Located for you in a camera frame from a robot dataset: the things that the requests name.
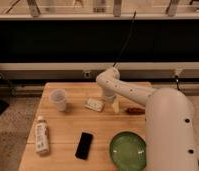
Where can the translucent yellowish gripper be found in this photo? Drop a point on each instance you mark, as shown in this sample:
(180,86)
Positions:
(116,107)

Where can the white sponge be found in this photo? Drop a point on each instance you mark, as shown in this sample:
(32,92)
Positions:
(94,104)

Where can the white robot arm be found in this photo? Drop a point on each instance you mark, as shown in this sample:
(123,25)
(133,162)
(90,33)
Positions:
(169,128)

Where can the brown red oblong object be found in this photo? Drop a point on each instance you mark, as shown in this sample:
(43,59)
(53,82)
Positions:
(135,111)

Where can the black smartphone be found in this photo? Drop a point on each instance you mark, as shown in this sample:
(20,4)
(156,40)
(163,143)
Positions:
(83,147)

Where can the clear plastic cup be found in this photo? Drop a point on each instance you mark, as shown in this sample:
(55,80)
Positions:
(58,98)

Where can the white plastic bottle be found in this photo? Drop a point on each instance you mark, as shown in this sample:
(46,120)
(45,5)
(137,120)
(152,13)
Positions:
(41,136)

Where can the white wall outlet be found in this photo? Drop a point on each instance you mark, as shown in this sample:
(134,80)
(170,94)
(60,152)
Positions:
(87,74)

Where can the white baseboard rail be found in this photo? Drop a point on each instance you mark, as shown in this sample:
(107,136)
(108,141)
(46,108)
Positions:
(128,70)

